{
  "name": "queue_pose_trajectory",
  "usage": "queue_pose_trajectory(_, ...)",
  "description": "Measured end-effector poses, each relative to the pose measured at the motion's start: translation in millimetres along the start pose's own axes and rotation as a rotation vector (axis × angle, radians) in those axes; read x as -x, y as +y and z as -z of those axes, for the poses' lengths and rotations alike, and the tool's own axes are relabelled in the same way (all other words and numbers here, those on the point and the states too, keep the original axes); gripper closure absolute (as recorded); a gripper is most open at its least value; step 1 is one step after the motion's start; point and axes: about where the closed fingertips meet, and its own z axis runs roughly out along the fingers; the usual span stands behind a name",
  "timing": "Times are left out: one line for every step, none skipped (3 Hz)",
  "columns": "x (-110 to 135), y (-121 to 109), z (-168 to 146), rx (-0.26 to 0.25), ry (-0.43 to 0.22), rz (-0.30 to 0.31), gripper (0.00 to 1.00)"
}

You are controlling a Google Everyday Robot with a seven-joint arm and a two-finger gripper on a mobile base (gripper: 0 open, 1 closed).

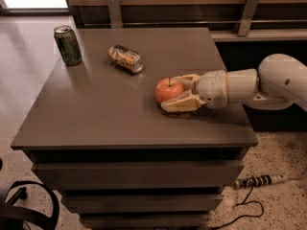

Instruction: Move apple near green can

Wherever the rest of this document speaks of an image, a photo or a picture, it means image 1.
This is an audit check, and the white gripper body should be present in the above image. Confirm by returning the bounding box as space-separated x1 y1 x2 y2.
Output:
197 70 227 108

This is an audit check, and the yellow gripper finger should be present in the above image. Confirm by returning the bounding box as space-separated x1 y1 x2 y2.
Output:
160 90 206 113
175 74 200 92

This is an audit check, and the red apple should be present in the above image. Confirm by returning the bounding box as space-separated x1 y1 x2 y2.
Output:
154 78 184 104

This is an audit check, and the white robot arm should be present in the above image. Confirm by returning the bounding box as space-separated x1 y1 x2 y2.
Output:
160 54 307 112

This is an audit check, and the green soda can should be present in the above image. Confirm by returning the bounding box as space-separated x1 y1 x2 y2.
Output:
54 25 82 66

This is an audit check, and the grey drawer cabinet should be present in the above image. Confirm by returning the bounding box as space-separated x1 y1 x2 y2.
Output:
12 28 257 230

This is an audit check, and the white power strip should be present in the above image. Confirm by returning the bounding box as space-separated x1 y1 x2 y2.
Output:
234 174 288 190

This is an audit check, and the black office chair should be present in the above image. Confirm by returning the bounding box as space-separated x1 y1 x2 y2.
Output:
0 180 59 230

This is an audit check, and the left metal bracket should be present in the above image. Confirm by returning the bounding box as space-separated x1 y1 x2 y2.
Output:
107 0 123 28

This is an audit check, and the metal bracket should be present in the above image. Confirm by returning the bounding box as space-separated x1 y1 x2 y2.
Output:
237 0 259 37
107 0 123 28

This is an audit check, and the right metal bracket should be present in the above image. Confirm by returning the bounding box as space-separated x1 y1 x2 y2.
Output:
237 0 259 37

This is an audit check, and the black power cable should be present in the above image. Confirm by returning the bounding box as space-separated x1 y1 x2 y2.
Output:
209 185 266 230

